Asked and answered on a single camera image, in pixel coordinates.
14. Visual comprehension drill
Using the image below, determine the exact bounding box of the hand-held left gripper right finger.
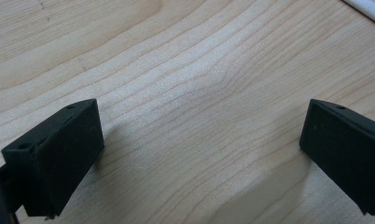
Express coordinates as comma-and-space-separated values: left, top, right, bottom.
299, 98, 375, 217

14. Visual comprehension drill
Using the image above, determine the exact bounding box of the clear plastic pouch white trim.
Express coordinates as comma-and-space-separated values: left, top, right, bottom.
342, 0, 375, 29

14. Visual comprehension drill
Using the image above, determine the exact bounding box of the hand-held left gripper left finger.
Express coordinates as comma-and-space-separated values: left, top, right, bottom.
1, 98, 105, 220

